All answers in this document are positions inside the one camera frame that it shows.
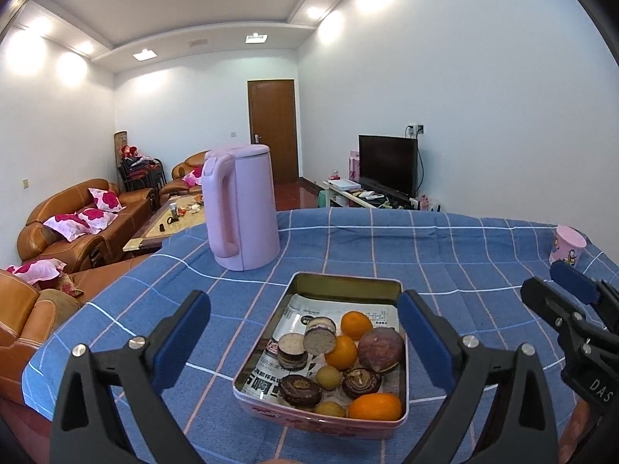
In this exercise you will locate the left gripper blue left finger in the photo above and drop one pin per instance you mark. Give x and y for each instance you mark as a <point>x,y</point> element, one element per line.
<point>174,338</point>

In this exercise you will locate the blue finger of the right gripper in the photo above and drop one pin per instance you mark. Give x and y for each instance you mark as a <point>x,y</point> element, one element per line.
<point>581,286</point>
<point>558,312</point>

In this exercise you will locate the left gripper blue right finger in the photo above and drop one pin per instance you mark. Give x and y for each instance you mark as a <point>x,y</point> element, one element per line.
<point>436,342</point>

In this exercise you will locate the small orange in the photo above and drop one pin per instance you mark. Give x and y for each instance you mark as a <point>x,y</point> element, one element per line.
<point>376,407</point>
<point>345,354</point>

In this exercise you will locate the dark mangosteen front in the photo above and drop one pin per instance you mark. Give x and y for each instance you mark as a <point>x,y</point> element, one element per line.
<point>359,382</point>

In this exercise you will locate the large orange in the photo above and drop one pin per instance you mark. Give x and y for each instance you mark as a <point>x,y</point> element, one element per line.
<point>355,324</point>

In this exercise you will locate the small green-yellow fruit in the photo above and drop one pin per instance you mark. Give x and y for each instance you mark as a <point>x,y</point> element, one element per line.
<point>331,409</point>
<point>329,378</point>

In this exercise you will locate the cut sugarcane piece front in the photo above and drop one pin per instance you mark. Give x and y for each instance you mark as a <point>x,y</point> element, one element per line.
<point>291,353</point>

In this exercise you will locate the right hand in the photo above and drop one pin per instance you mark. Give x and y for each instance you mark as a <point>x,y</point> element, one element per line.
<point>573,432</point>

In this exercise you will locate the pink cartoon mug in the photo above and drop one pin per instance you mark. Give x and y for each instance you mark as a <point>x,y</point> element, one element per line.
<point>568,245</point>

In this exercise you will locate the pink metal tin box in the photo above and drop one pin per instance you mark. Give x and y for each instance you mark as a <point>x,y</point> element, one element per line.
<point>336,287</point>

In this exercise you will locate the printed paper liner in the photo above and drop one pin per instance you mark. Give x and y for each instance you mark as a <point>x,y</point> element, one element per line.
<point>259,379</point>

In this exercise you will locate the wooden coffee table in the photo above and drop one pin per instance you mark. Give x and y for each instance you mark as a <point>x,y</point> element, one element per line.
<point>175,215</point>

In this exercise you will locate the brown leather near armchair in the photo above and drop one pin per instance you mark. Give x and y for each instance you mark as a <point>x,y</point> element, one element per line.
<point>30,314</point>

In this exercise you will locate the brown leather long sofa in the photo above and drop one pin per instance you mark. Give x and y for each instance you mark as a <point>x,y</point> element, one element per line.
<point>85,225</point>

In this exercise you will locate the brown leather far sofa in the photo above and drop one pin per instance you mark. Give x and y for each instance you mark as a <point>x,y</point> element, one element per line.
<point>185,178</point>

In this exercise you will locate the pink electric kettle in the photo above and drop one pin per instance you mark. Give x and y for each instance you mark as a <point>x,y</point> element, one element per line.
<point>240,209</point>

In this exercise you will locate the white tv stand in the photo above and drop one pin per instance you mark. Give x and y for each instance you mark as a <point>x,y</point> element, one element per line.
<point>337,197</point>

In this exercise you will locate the black television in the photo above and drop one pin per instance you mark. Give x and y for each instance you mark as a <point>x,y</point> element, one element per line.
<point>388,163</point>

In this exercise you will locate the brown wooden door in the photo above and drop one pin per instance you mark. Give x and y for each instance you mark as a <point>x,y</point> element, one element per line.
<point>273,122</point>

